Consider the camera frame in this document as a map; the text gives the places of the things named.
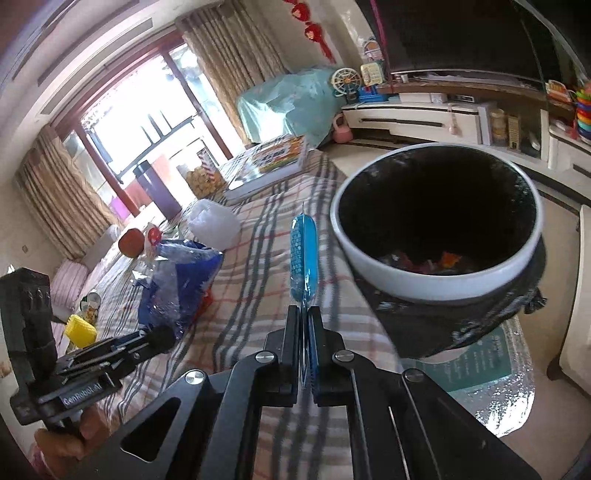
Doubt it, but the striped cushion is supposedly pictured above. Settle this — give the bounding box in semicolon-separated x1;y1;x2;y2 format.
50;260;88;310

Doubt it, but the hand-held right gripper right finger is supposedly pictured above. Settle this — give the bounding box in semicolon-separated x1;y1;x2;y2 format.
307;305;543;480

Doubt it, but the light sofa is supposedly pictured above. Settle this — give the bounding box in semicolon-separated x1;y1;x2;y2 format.
0;222;134;333

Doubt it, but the white round bin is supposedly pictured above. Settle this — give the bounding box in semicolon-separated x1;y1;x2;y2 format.
330;142;546;303

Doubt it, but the red apple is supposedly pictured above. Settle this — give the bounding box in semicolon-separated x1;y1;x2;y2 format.
119;228;145;257

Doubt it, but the white spiky plastic box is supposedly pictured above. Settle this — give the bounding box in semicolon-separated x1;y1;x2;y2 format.
187;198;241;251

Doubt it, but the colourful arched toy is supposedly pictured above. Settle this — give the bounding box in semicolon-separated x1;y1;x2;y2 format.
361;37;384;63

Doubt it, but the blue plastic wrapper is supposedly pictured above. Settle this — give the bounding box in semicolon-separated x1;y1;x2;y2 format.
137;237;225;340

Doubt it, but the stacking ring toy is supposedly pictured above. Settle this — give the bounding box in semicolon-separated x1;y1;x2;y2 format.
573;80;591;144

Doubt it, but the brown wooden board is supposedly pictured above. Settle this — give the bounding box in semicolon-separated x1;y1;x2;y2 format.
376;76;546;100

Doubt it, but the beige curtain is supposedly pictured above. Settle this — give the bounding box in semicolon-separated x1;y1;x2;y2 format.
178;0;289;158
14;129;116;259

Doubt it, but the ferris wheel toy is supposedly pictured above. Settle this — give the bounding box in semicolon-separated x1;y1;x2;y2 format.
330;68;360;99

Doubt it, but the plaid tablecloth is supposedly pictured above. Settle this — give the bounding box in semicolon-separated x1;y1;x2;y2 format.
32;150;407;480

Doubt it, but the white rimmed trash bin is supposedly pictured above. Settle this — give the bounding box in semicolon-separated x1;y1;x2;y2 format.
337;148;548;363

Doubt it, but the yellow green toy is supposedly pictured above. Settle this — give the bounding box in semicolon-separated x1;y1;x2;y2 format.
360;63;383;88

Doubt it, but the person's left hand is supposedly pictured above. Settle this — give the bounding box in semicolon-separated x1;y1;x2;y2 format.
34;408;121;480

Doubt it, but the brown balcony door frame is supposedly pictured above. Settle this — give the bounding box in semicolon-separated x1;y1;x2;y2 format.
51;32;232;217

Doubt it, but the colourful picture book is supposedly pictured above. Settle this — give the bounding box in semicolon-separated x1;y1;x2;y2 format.
217;135;309;201

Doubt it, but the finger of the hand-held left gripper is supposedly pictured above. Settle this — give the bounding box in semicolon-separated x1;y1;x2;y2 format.
58;344;157;376
69;324;177;358

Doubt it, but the teal covered furniture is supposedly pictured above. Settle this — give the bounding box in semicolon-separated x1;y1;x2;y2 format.
235;68;345;148

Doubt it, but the clear cookie jar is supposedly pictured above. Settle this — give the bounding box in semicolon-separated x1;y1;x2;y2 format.
182;148;227;199

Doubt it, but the black flat television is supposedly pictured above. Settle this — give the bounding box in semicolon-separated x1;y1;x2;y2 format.
355;0;566;86

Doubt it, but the yellow spiky plastic box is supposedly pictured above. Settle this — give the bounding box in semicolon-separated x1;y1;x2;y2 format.
64;315;99;348

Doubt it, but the pink kettlebell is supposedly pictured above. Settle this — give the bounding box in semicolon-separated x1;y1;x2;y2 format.
332;115;354;144

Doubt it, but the pink stick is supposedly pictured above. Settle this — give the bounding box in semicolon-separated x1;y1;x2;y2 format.
367;0;393;93

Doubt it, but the clear plastic bag teal card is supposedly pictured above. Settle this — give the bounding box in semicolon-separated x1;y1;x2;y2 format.
402;318;536;439

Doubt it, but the white television cabinet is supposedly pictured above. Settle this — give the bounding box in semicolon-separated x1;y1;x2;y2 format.
342;92;591;204

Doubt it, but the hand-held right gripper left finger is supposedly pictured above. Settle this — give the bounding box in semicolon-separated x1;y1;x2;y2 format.
65;305;304;480

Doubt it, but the grey cushion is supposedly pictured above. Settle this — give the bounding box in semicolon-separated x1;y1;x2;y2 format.
81;226;121;266

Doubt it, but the purple drinking bottle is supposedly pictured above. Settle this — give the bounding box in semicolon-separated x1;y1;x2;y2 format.
133;161;183;220

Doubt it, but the red yellow toy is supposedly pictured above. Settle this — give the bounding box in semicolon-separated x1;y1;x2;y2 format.
545;79;571;102

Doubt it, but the red heart string decoration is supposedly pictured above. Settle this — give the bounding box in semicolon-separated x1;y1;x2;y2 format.
284;0;338;63

